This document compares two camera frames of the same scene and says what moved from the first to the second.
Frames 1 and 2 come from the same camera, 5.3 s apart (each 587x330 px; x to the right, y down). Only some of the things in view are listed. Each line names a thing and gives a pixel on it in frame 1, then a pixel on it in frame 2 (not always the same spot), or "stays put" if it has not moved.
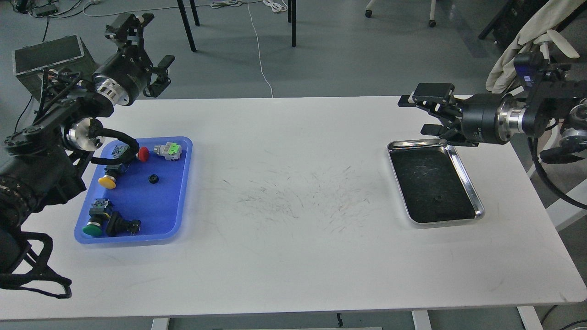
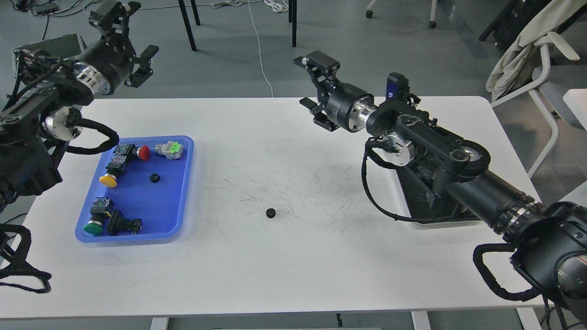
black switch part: (118, 225) stays put
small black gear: (153, 178) stays put
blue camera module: (528, 66) → (397, 86)
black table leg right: (293, 4) stays put
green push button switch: (101, 209) stays put
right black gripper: (486, 118) → (347, 106)
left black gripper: (122, 78) → (106, 64)
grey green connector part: (171, 151) stays put
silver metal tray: (434, 187) stays put
